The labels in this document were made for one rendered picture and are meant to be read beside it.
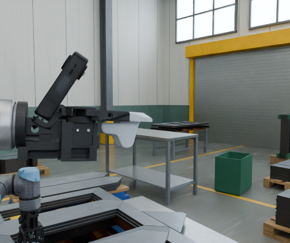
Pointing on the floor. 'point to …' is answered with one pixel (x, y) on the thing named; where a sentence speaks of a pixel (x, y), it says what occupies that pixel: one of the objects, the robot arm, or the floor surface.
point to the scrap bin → (233, 172)
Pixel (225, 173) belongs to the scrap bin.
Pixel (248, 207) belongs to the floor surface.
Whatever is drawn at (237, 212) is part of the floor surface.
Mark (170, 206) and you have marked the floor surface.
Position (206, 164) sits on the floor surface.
